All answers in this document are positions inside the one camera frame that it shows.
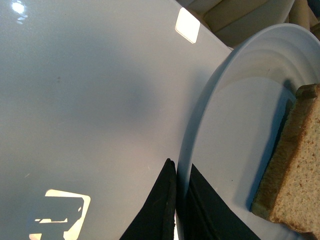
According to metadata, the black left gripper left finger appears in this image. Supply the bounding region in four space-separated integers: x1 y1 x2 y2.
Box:
121 158 177 240

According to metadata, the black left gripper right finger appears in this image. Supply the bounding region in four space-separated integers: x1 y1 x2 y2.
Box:
180 163 259 240

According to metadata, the brown bread slice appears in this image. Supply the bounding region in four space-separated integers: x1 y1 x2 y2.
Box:
251 84 320 240

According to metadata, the light blue round plate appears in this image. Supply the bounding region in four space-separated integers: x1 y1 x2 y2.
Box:
176 23 320 240

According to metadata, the beige armchair right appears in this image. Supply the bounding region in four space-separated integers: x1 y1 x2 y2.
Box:
179 0 320 48

